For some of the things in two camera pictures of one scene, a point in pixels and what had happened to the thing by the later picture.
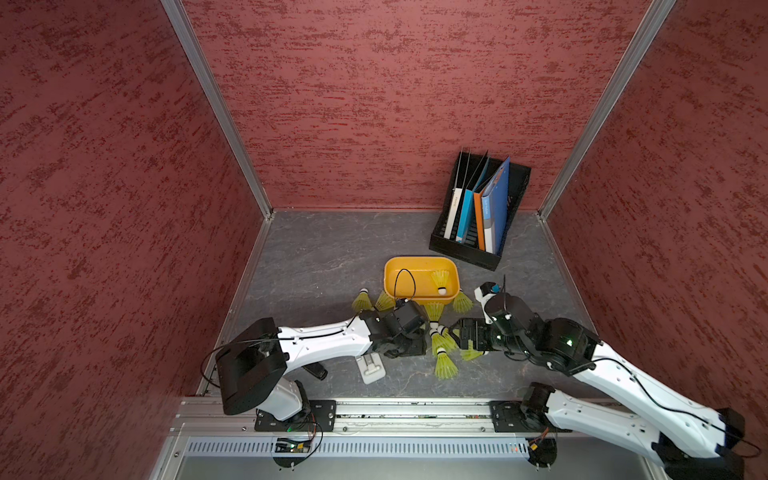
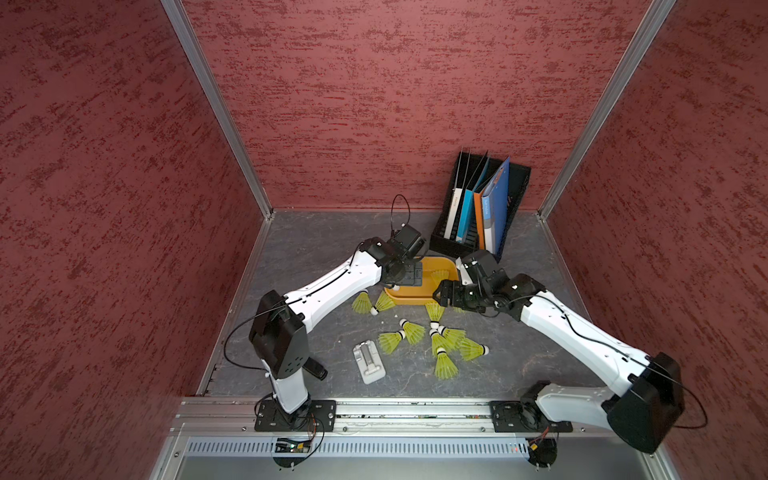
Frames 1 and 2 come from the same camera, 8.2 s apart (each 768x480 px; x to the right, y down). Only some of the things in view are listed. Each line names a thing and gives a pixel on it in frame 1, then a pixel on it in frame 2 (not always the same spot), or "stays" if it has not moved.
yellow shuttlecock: (449, 341) stays
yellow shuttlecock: (362, 301) stays
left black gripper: (418, 346) → (413, 271)
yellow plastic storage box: (412, 278) stays
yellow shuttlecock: (434, 311) stays
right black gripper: (478, 325) → (455, 299)
